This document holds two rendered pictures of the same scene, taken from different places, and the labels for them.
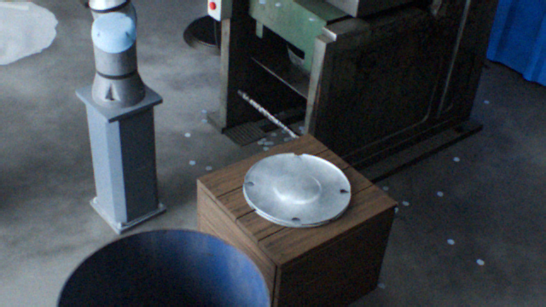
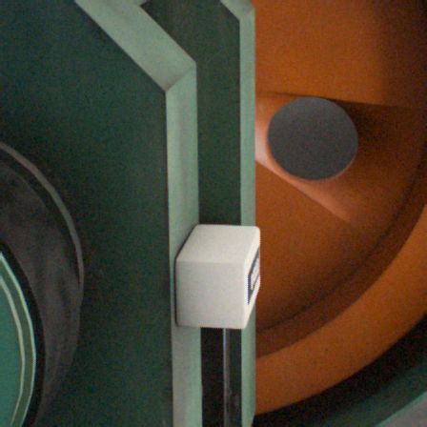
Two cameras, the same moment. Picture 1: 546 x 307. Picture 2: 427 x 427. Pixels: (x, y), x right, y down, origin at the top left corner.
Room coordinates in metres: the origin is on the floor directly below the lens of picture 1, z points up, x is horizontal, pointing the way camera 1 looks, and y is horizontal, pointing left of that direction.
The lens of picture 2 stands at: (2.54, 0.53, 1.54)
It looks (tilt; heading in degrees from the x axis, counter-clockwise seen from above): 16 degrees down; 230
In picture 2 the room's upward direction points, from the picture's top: 1 degrees counter-clockwise
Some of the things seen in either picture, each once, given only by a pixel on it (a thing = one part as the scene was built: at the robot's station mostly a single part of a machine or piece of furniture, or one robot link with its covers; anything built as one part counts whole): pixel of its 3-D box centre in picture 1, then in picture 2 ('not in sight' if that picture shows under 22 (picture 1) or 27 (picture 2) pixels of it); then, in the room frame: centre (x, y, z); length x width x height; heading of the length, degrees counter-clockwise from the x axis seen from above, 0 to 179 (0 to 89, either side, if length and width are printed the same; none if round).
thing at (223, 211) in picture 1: (291, 236); not in sight; (1.37, -0.07, 0.18); 0.40 x 0.38 x 0.35; 131
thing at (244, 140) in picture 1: (296, 118); not in sight; (2.02, -0.07, 0.14); 0.59 x 0.10 x 0.05; 131
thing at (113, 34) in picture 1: (114, 42); not in sight; (1.61, 0.47, 0.62); 0.13 x 0.12 x 0.14; 13
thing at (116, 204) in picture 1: (124, 154); not in sight; (1.61, 0.47, 0.23); 0.19 x 0.19 x 0.45; 45
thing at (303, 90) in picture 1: (332, 68); not in sight; (2.11, -0.18, 0.31); 0.43 x 0.42 x 0.01; 41
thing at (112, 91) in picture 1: (118, 79); not in sight; (1.61, 0.47, 0.50); 0.15 x 0.15 x 0.10
